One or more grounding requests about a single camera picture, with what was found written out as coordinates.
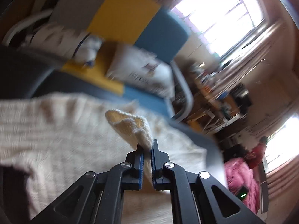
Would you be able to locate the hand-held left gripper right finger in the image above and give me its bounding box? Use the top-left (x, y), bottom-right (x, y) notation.
top-left (151, 139), bottom-right (265, 224)

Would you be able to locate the pink patterned curtain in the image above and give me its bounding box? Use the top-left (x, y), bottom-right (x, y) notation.
top-left (266, 154), bottom-right (299, 192)
top-left (217, 21), bottom-right (292, 94)

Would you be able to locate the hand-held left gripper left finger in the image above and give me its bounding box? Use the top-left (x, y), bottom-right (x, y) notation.
top-left (30, 145), bottom-right (144, 224)

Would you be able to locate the pink quilt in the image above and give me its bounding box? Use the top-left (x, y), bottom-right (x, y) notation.
top-left (224, 157), bottom-right (261, 213)

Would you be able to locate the large barred window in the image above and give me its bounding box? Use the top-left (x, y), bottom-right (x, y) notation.
top-left (172, 0), bottom-right (265, 56)

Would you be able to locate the small side window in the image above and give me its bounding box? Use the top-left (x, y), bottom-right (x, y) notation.
top-left (263, 117), bottom-right (299, 173)

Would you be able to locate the wooden desk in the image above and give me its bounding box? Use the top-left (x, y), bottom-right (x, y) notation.
top-left (187, 75), bottom-right (248, 131)

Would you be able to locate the triangle pattern pillow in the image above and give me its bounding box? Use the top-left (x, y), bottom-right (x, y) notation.
top-left (23, 22), bottom-right (103, 66)

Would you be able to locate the grey yellow blue sofa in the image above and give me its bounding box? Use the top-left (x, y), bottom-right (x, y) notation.
top-left (2, 0), bottom-right (194, 122)

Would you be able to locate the white knit sweater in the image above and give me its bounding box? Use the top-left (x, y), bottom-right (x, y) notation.
top-left (0, 93), bottom-right (211, 224)

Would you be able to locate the deer print pillow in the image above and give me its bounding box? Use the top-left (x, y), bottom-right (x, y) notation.
top-left (106, 44), bottom-right (174, 97)

